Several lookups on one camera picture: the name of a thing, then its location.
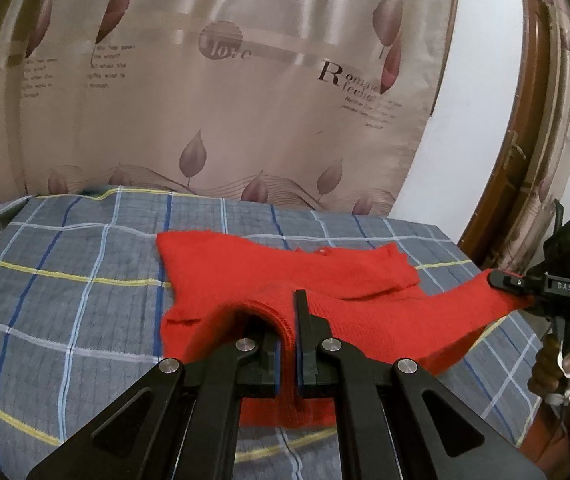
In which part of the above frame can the red knit sweater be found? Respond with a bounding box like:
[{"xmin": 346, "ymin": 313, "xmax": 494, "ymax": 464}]
[{"xmin": 156, "ymin": 230, "xmax": 528, "ymax": 431}]

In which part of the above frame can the grey plaid bed sheet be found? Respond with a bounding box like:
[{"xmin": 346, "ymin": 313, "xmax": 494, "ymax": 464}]
[{"xmin": 0, "ymin": 185, "xmax": 546, "ymax": 480}]

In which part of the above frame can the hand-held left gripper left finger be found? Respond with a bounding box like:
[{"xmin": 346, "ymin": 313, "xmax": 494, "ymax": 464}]
[{"xmin": 25, "ymin": 310, "xmax": 283, "ymax": 480}]

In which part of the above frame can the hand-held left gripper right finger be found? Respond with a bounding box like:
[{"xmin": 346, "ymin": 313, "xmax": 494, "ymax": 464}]
[{"xmin": 292, "ymin": 290, "xmax": 548, "ymax": 480}]

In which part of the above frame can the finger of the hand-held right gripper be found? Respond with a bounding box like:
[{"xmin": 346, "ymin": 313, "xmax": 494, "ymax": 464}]
[{"xmin": 488, "ymin": 270, "xmax": 533, "ymax": 295}]

